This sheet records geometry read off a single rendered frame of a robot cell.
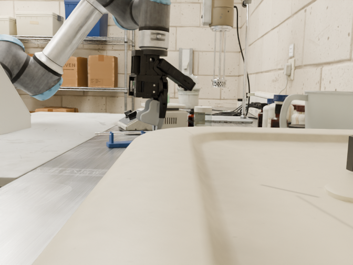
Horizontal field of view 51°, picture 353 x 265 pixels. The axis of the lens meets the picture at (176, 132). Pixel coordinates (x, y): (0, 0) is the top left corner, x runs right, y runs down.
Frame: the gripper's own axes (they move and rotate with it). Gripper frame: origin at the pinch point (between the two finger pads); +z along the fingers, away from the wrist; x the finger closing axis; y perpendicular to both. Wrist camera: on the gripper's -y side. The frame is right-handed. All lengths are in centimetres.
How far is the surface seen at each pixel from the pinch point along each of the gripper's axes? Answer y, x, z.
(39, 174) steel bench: 29.0, 23.8, 4.1
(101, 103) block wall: -34, -280, 11
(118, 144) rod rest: 10.6, 1.7, 3.1
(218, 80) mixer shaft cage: -43, -51, -14
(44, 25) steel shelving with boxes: 19, -260, -57
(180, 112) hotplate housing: -13.4, -18.8, -3.2
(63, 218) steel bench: 27, 46, 4
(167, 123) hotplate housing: -9.2, -18.8, 0.3
